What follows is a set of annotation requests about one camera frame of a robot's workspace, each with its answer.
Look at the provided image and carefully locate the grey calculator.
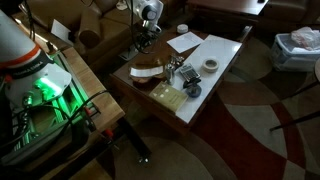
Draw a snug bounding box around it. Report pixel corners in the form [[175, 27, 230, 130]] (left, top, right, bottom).
[[179, 63, 202, 83]]

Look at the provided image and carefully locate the white paper sheet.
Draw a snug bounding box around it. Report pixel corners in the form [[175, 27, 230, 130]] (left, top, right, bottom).
[[174, 34, 243, 125], [166, 31, 205, 54]]

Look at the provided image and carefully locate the brown wooden coffee table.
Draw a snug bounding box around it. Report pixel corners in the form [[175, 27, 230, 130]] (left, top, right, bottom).
[[109, 24, 253, 134]]

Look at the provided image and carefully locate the brown cylindrical cushion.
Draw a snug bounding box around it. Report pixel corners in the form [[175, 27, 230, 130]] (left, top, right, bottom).
[[78, 8, 102, 48]]

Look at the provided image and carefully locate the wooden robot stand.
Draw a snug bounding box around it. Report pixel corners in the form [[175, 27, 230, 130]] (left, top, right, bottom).
[[19, 46, 126, 180]]

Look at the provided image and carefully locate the metal cylinder cup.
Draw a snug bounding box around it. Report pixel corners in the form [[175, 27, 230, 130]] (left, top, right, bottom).
[[164, 63, 176, 86]]

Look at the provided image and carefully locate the blue round tape dispenser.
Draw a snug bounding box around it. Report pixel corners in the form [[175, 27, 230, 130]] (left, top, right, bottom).
[[182, 78, 203, 99]]

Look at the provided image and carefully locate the brown leather sofa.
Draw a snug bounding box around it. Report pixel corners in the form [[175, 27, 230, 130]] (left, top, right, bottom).
[[11, 0, 186, 73]]

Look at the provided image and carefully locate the white patterned cloth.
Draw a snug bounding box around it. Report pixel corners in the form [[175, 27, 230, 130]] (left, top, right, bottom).
[[115, 0, 129, 11]]

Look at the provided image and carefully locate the white plastic bag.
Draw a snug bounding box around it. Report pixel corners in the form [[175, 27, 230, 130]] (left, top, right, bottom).
[[290, 26, 320, 52]]

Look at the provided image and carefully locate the dark lift-top table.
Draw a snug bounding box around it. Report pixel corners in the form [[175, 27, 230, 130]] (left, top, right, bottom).
[[184, 0, 271, 26]]

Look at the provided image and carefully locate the olive paperback book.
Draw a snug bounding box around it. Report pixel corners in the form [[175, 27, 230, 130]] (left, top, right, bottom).
[[148, 81, 189, 114]]

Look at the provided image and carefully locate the white paper strip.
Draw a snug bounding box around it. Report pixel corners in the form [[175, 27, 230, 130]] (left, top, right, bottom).
[[129, 65, 164, 78]]

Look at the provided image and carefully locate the black metal stand leg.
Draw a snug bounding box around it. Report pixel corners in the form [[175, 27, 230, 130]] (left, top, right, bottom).
[[116, 116, 153, 164]]

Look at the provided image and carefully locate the thin black cable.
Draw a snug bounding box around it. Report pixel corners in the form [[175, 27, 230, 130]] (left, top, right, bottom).
[[0, 89, 111, 151]]

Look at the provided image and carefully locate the masking tape roll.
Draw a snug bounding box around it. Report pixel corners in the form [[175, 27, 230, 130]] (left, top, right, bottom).
[[202, 57, 220, 73]]

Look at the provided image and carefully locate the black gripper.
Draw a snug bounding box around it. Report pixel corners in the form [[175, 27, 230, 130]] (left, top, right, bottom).
[[134, 20, 163, 54]]

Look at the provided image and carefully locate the grey flat tablet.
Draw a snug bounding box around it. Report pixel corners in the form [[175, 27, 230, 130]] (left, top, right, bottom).
[[118, 43, 151, 62]]

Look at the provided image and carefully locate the aluminium rail frame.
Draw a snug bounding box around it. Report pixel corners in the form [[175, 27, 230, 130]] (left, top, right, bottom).
[[0, 51, 101, 168]]

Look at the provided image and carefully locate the white card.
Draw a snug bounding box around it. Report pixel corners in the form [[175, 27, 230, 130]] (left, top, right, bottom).
[[50, 18, 75, 47]]

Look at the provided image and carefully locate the white round container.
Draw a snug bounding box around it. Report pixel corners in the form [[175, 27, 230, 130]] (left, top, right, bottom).
[[176, 23, 189, 35]]

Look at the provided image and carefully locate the brown armchair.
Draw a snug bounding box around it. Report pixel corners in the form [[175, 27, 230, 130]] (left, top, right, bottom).
[[264, 0, 320, 31]]

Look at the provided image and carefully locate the clear plastic storage bin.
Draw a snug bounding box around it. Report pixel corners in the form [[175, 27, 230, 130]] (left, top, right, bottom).
[[269, 33, 320, 73]]

